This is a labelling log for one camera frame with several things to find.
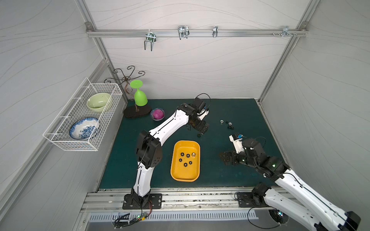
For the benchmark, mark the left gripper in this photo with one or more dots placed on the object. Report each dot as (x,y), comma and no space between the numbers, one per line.
(201,127)

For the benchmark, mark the metal hook left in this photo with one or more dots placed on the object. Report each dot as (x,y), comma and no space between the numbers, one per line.
(150,39)

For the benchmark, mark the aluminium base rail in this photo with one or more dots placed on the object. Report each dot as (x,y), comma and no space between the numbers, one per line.
(173,199)

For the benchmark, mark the white wire basket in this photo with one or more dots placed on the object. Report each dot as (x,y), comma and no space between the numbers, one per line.
(75,109)

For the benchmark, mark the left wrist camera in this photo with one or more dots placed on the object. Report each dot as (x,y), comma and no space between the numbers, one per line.
(203,114)

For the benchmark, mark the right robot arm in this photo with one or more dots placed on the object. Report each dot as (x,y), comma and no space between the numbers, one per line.
(311,209)

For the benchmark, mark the metal hook middle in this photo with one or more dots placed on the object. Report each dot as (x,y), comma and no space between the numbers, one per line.
(183,32)

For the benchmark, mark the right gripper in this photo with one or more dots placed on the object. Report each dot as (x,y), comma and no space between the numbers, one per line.
(231,157)

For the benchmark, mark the blue white patterned bowl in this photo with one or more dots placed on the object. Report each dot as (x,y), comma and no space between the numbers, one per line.
(83,128)

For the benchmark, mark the purple ball in bowl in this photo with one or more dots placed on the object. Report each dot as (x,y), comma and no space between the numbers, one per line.
(157,114)

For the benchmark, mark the metal hook right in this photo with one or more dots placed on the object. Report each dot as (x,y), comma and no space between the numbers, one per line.
(284,33)

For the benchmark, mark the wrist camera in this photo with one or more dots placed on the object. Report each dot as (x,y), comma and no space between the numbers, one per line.
(237,139)
(203,114)

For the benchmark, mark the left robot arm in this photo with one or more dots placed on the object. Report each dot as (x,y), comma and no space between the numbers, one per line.
(150,143)

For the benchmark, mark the green plastic goblet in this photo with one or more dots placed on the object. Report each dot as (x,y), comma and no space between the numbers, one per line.
(139,96)

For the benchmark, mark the black metal cup stand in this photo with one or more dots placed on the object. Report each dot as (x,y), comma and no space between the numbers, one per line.
(124,81)

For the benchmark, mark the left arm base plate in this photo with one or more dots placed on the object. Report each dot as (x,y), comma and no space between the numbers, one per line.
(134,202)

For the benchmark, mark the metal hook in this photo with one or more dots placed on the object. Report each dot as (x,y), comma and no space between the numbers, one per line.
(284,33)
(183,32)
(150,39)

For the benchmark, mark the yellow plastic storage box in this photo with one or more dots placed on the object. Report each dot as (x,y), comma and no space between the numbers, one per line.
(191,172)

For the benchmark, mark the metal bracket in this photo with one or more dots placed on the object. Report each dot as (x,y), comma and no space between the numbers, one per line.
(215,31)

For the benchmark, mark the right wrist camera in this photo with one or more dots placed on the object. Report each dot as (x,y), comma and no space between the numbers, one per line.
(237,139)

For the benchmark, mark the aluminium crossbar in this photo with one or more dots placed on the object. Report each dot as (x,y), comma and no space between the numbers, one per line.
(194,33)

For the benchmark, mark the white slotted cable duct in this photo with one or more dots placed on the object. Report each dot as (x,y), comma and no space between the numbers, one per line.
(219,215)

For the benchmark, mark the light green bowl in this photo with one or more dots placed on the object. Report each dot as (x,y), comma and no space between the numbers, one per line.
(99,102)

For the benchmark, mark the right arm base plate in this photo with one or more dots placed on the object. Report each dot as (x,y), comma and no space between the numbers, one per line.
(249,200)

